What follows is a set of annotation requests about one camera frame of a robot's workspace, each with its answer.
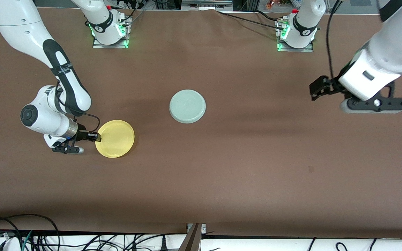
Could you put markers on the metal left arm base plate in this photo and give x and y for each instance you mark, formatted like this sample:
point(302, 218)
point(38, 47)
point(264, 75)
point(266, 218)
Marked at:
point(309, 50)

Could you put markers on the colourful background items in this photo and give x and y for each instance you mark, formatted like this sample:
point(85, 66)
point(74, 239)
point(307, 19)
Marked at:
point(277, 3)

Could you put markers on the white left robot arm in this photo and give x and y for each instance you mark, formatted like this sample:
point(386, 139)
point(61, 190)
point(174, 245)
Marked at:
point(389, 52)

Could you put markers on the grey metal bracket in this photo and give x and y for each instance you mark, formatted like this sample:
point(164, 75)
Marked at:
point(206, 5)

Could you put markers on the small metal corner bracket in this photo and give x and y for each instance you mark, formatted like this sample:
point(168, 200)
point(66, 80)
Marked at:
point(203, 228)

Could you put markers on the yellow round plate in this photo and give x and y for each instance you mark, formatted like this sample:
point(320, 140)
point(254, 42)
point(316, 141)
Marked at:
point(117, 139)

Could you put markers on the aluminium profile beam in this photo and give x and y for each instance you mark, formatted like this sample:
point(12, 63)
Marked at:
point(191, 240)

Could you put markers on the brown table cloth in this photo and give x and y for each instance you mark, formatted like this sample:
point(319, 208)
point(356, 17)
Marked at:
point(201, 167)

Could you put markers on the pale green round plate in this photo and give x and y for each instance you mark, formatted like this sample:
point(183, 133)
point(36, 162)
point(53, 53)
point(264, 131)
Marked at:
point(187, 106)

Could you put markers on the black power plug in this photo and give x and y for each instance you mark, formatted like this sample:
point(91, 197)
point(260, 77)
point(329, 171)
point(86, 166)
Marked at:
point(164, 244)

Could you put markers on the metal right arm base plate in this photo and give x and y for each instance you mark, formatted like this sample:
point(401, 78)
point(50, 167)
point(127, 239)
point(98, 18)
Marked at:
point(122, 43)

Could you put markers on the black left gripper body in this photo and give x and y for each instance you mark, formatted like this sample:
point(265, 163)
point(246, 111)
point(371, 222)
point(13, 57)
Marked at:
point(330, 86)

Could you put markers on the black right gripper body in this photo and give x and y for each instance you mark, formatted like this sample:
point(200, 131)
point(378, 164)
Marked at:
point(81, 135)

